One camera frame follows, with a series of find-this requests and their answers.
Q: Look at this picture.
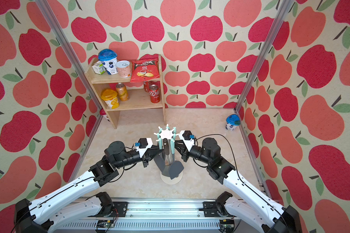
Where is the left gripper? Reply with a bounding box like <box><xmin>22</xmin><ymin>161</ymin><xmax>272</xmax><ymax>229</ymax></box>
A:
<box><xmin>115</xmin><ymin>143</ymin><xmax>164</xmax><ymax>169</ymax></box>

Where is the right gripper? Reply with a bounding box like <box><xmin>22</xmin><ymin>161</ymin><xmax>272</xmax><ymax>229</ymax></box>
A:
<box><xmin>172</xmin><ymin>139</ymin><xmax>212</xmax><ymax>167</ymax></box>

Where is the white utensil rack stand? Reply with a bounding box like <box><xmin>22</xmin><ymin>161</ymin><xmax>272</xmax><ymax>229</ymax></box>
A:
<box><xmin>154</xmin><ymin>125</ymin><xmax>184</xmax><ymax>185</ymax></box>

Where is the grey slotted turner mint handle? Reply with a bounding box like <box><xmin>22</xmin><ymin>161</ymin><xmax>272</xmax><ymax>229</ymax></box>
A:
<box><xmin>154</xmin><ymin>138</ymin><xmax>165</xmax><ymax>172</ymax></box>

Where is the grey spatula mint handle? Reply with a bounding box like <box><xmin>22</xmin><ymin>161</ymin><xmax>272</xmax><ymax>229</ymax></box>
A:
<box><xmin>169</xmin><ymin>138</ymin><xmax>184</xmax><ymax>180</ymax></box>

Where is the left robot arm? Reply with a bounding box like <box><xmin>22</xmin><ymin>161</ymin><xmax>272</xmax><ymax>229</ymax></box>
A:
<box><xmin>13</xmin><ymin>138</ymin><xmax>163</xmax><ymax>233</ymax></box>

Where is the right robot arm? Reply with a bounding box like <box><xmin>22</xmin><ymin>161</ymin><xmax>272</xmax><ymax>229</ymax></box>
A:
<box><xmin>173</xmin><ymin>137</ymin><xmax>302</xmax><ymax>233</ymax></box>

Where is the blue lid yogurt cup floor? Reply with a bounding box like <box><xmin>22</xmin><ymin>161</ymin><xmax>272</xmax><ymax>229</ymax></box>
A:
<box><xmin>226</xmin><ymin>114</ymin><xmax>241</xmax><ymax>131</ymax></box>

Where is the red cola can front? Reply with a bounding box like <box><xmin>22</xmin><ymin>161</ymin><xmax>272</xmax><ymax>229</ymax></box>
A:
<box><xmin>149</xmin><ymin>84</ymin><xmax>160</xmax><ymax>103</ymax></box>

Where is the red cola can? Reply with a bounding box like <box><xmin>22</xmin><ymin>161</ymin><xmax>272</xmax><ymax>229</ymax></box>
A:
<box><xmin>149</xmin><ymin>84</ymin><xmax>160</xmax><ymax>103</ymax></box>
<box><xmin>143</xmin><ymin>81</ymin><xmax>151</xmax><ymax>92</ymax></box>

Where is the red white cup behind shelf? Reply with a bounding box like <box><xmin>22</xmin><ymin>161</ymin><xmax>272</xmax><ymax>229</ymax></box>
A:
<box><xmin>99</xmin><ymin>108</ymin><xmax>110</xmax><ymax>121</ymax></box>

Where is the red cola can back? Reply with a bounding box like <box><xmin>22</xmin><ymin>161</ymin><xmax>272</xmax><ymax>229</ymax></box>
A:
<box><xmin>143</xmin><ymin>81</ymin><xmax>151</xmax><ymax>92</ymax></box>

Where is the wooden two-tier shelf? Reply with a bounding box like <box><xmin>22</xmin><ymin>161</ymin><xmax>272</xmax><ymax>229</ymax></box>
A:
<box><xmin>84</xmin><ymin>55</ymin><xmax>167</xmax><ymax>129</ymax></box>

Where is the yellow mango cup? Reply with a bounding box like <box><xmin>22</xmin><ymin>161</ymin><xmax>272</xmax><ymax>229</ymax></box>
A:
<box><xmin>101</xmin><ymin>89</ymin><xmax>120</xmax><ymax>109</ymax></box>

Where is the left circuit board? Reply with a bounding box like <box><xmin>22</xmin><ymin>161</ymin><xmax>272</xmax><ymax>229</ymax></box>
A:
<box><xmin>96</xmin><ymin>220</ymin><xmax>115</xmax><ymax>230</ymax></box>

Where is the circuit board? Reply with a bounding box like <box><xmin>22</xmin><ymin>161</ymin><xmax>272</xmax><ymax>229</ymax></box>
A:
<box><xmin>96</xmin><ymin>220</ymin><xmax>115</xmax><ymax>230</ymax></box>
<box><xmin>219</xmin><ymin>219</ymin><xmax>235</xmax><ymax>233</ymax></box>

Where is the red chips bag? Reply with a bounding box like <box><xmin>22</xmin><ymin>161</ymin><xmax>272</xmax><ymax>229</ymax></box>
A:
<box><xmin>130</xmin><ymin>58</ymin><xmax>160</xmax><ymax>83</ymax></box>

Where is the pink cup foil lid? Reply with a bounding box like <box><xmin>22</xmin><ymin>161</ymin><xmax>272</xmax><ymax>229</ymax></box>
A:
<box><xmin>116</xmin><ymin>60</ymin><xmax>132</xmax><ymax>78</ymax></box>

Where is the right circuit board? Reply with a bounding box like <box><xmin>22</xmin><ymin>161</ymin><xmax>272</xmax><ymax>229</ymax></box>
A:
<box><xmin>219</xmin><ymin>219</ymin><xmax>235</xmax><ymax>233</ymax></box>

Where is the small green white carton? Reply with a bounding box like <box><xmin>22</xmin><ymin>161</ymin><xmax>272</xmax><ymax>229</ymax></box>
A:
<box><xmin>92</xmin><ymin>61</ymin><xmax>106</xmax><ymax>75</ymax></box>

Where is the blue lid yogurt tub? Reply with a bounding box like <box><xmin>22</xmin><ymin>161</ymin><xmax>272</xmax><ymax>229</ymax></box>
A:
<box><xmin>98</xmin><ymin>49</ymin><xmax>118</xmax><ymax>75</ymax></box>

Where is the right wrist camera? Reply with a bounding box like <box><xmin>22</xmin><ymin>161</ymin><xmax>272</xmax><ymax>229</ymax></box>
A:
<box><xmin>178</xmin><ymin>130</ymin><xmax>195</xmax><ymax>152</ymax></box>

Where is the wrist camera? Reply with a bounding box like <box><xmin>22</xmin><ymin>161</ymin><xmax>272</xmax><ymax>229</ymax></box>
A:
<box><xmin>133</xmin><ymin>138</ymin><xmax>153</xmax><ymax>158</ymax></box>
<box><xmin>178</xmin><ymin>130</ymin><xmax>195</xmax><ymax>152</ymax></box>

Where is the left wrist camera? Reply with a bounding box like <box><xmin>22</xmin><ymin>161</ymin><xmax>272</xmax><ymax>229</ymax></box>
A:
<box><xmin>133</xmin><ymin>138</ymin><xmax>153</xmax><ymax>158</ymax></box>

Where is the grey spoon dark handle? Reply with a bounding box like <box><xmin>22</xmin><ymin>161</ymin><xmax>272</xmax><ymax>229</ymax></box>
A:
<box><xmin>163</xmin><ymin>138</ymin><xmax>170</xmax><ymax>166</ymax></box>

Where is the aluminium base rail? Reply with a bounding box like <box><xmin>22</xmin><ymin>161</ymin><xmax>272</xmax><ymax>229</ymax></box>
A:
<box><xmin>56</xmin><ymin>198</ymin><xmax>259</xmax><ymax>233</ymax></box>

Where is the right aluminium frame post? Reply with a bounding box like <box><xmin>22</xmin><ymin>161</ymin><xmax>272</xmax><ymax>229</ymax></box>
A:
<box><xmin>234</xmin><ymin>0</ymin><xmax>295</xmax><ymax>114</ymax></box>

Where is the aluminium frame post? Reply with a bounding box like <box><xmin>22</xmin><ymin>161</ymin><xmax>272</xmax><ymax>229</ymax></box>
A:
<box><xmin>35</xmin><ymin>0</ymin><xmax>102</xmax><ymax>109</ymax></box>
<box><xmin>234</xmin><ymin>0</ymin><xmax>295</xmax><ymax>114</ymax></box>

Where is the left aluminium frame post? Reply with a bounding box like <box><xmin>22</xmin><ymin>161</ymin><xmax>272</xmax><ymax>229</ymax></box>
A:
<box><xmin>35</xmin><ymin>0</ymin><xmax>102</xmax><ymax>109</ymax></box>

